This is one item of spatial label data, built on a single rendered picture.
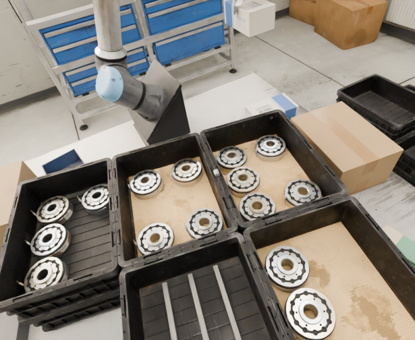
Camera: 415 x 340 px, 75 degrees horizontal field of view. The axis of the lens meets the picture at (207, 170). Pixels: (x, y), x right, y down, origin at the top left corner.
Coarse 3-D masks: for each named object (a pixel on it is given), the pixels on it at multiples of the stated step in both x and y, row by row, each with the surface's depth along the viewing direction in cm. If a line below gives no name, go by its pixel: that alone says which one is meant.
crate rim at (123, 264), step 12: (156, 144) 91; (120, 156) 89; (204, 156) 84; (216, 180) 77; (228, 204) 71; (120, 216) 73; (228, 216) 69; (120, 228) 70; (228, 228) 67; (120, 240) 70; (192, 240) 66; (204, 240) 65; (120, 252) 66; (156, 252) 65; (168, 252) 64; (120, 264) 64; (132, 264) 63
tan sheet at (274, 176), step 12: (240, 144) 100; (252, 144) 99; (216, 156) 98; (252, 156) 96; (288, 156) 93; (252, 168) 92; (264, 168) 91; (276, 168) 91; (288, 168) 90; (300, 168) 89; (264, 180) 88; (276, 180) 87; (288, 180) 87; (264, 192) 85; (276, 192) 84; (276, 204) 81
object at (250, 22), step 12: (228, 0) 115; (252, 0) 111; (264, 0) 109; (228, 12) 116; (240, 12) 107; (252, 12) 103; (264, 12) 105; (228, 24) 120; (240, 24) 111; (252, 24) 106; (264, 24) 108
